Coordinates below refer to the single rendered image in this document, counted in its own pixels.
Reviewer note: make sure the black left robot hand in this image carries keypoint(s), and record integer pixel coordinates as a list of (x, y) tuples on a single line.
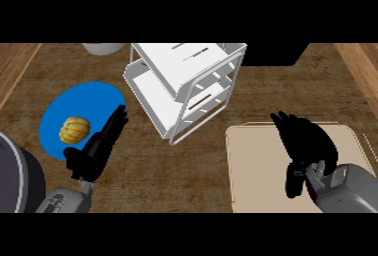
[(96, 150)]

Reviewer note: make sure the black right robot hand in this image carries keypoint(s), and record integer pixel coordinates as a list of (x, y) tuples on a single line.
[(307, 143)]

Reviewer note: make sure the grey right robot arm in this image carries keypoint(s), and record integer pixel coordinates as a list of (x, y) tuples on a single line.
[(344, 188)]

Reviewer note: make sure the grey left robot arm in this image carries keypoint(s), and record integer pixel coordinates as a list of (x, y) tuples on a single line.
[(66, 200)]

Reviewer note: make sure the beige tray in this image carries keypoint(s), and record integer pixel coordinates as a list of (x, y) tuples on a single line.
[(255, 166)]

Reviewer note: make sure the white tiered basket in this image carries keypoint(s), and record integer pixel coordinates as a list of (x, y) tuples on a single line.
[(186, 90)]

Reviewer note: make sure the blue oval plate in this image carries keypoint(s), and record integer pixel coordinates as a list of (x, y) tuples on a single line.
[(81, 110)]

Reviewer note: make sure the dark grey round pan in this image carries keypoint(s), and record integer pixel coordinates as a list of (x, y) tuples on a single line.
[(19, 176)]

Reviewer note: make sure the black appliance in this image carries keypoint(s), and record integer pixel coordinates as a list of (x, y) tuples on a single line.
[(275, 53)]

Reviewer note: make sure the pale grey bowl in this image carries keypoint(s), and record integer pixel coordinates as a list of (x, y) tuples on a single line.
[(102, 48)]

